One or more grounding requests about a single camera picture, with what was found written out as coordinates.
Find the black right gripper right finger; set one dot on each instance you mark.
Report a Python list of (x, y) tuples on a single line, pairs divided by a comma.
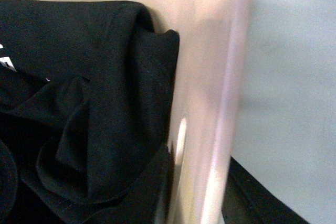
[(246, 200)]

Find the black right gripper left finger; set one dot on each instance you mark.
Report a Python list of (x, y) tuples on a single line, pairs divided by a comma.
[(140, 204)]

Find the black printed t-shirt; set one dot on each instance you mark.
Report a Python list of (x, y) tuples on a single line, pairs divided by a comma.
[(86, 92)]

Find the beige plastic laundry hamper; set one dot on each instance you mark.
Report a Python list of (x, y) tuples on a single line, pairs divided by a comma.
[(207, 87)]

